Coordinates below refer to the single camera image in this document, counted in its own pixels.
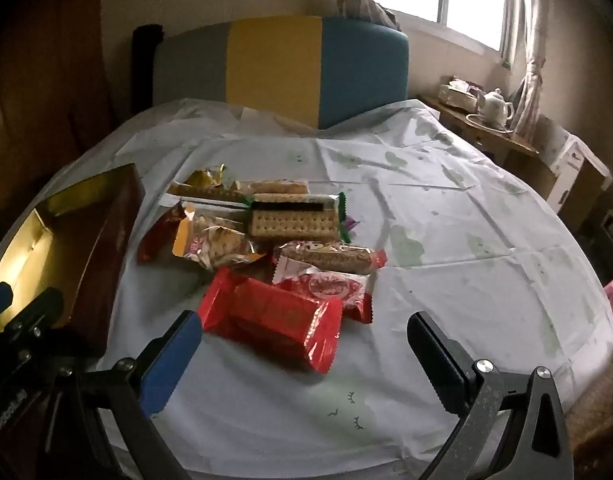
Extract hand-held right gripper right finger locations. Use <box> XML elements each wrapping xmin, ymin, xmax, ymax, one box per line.
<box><xmin>406</xmin><ymin>311</ymin><xmax>574</xmax><ymax>480</ymax></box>

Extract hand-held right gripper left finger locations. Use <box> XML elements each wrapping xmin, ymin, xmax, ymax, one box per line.
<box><xmin>39</xmin><ymin>310</ymin><xmax>203</xmax><ymax>480</ymax></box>

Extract brown gift box gold interior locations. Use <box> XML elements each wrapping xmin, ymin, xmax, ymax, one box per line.
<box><xmin>0</xmin><ymin>164</ymin><xmax>146</xmax><ymax>358</ymax></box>

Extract red foil snack packet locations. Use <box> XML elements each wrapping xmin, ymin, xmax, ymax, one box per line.
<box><xmin>198</xmin><ymin>267</ymin><xmax>343</xmax><ymax>373</ymax></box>

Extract sesame stick packet red ends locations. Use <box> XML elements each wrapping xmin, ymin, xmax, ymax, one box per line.
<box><xmin>272</xmin><ymin>241</ymin><xmax>388</xmax><ymax>276</ymax></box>

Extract cracker packet green ends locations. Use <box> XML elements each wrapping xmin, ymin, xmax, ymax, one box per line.
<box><xmin>244</xmin><ymin>192</ymin><xmax>348</xmax><ymax>246</ymax></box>

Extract dark red snack packet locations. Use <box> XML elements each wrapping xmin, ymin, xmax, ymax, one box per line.
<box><xmin>137</xmin><ymin>200</ymin><xmax>187</xmax><ymax>263</ymax></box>

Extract orange clear biscuit packet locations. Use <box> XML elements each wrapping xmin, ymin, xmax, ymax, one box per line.
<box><xmin>173</xmin><ymin>205</ymin><xmax>267</xmax><ymax>271</ymax></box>

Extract red white snack packet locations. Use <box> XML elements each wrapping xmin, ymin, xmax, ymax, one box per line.
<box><xmin>274</xmin><ymin>256</ymin><xmax>374</xmax><ymax>323</ymax></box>

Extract long brown biscuit packet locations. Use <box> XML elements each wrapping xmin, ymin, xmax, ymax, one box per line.
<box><xmin>167</xmin><ymin>182</ymin><xmax>244</xmax><ymax>201</ymax></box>

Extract gold green foil packet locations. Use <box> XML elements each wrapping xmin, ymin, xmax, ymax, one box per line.
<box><xmin>186</xmin><ymin>164</ymin><xmax>230</xmax><ymax>188</ymax></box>

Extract beige pastry packet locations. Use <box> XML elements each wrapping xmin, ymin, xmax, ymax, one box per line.
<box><xmin>249</xmin><ymin>179</ymin><xmax>309</xmax><ymax>196</ymax></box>

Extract wooden nightstand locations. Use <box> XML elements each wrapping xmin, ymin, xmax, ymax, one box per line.
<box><xmin>421</xmin><ymin>95</ymin><xmax>559</xmax><ymax>201</ymax></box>

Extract brown wooden wardrobe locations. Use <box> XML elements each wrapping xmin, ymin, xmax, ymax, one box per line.
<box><xmin>0</xmin><ymin>0</ymin><xmax>137</xmax><ymax>226</ymax></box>

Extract round tray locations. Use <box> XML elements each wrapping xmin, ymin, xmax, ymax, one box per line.
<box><xmin>466</xmin><ymin>112</ymin><xmax>514</xmax><ymax>133</ymax></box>

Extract white teapot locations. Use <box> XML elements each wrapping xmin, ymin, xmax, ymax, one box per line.
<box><xmin>479</xmin><ymin>88</ymin><xmax>514</xmax><ymax>126</ymax></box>

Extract tissue box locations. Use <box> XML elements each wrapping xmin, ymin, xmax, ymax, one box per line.
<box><xmin>439</xmin><ymin>77</ymin><xmax>482</xmax><ymax>111</ymax></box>

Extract grey yellow blue headboard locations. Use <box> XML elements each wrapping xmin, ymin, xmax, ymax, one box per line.
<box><xmin>131</xmin><ymin>16</ymin><xmax>410</xmax><ymax>131</ymax></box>

